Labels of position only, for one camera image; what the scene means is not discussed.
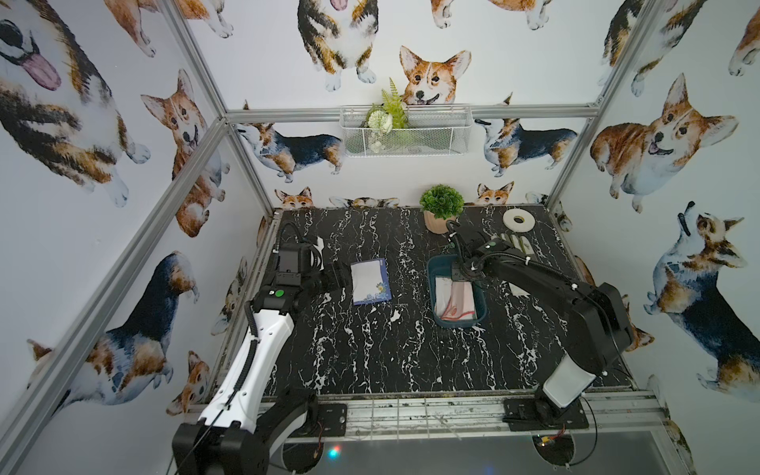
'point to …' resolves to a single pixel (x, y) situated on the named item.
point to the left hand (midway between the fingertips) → (345, 266)
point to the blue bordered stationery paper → (370, 282)
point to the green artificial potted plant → (443, 201)
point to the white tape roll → (522, 227)
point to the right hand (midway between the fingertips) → (457, 270)
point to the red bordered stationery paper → (453, 300)
